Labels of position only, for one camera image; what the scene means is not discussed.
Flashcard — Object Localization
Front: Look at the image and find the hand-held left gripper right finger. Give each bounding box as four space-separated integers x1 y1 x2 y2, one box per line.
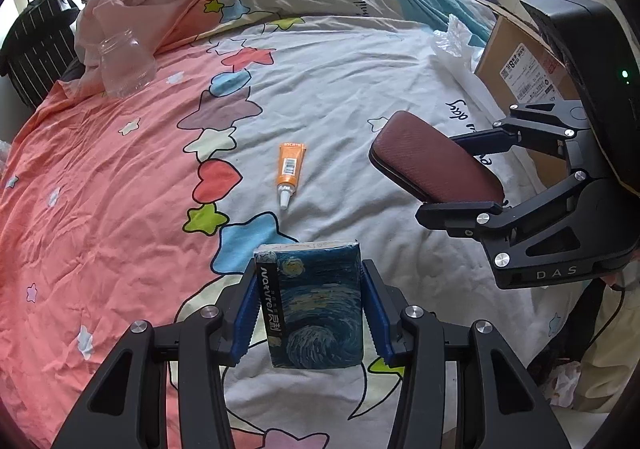
361 259 571 449

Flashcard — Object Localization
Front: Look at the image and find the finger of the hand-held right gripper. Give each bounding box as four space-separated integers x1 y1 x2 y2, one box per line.
415 171 591 257
450 101 592 176

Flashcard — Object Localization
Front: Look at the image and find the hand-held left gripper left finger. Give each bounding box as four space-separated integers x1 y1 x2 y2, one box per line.
50 256 263 449

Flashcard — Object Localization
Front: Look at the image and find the maroon leather case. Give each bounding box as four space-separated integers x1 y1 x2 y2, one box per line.
368 111 506 204

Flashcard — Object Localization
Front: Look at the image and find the blue swirl tissue pack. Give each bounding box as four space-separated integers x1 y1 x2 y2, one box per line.
253 239 363 370

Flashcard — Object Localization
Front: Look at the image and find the brown cardboard box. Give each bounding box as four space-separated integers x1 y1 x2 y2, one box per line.
465 0 611 190

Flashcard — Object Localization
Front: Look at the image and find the white plastic bag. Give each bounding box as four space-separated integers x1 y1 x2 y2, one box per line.
431 14 496 74

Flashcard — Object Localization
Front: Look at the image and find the orange ointment tube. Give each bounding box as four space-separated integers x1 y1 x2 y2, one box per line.
277 141 307 210

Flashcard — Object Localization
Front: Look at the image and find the star printed bed sheet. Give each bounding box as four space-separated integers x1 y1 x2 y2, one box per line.
0 16 596 449

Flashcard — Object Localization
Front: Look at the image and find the beige cloth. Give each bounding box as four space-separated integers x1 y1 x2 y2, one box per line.
575 279 640 412

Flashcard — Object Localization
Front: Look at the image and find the clear glass jar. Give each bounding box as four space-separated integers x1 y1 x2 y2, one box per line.
97 27 158 98

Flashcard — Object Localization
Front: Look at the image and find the black striped suitcase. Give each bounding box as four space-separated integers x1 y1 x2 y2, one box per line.
0 0 83 112

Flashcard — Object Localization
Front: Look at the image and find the black cable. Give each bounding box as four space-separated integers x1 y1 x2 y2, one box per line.
582 274 632 362

